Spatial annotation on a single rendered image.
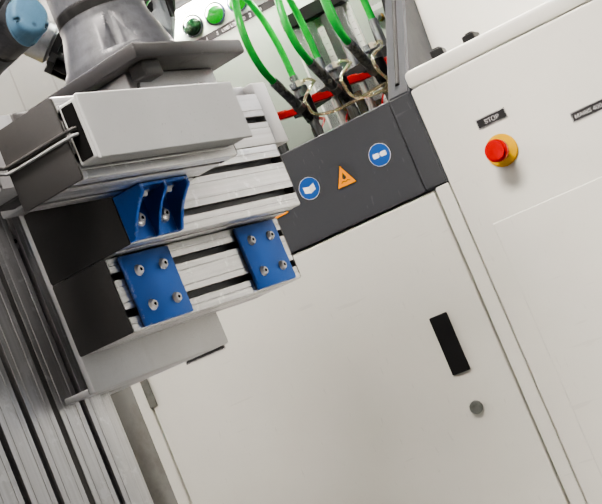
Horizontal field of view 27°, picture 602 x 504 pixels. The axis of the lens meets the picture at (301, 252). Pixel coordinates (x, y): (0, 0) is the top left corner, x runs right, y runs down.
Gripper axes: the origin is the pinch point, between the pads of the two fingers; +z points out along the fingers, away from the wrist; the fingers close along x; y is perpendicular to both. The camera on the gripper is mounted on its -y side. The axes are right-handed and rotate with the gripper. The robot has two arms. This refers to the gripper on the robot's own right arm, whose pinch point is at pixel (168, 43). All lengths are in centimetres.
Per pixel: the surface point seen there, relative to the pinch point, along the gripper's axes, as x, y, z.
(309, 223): 10.0, -3.1, 37.9
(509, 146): 46, -3, 40
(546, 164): 50, -3, 45
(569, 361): 41, -3, 75
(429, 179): 32, -3, 40
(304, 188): 11.6, -3.0, 32.2
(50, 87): -170, -238, -80
